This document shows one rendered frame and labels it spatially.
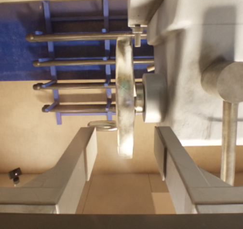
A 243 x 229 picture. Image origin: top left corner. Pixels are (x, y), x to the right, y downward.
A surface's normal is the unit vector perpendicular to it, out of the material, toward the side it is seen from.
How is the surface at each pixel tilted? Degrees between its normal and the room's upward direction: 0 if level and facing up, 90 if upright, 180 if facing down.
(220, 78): 90
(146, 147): 90
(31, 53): 90
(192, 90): 73
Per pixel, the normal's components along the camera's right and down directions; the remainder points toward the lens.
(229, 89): -0.02, 0.25
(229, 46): -0.01, 0.63
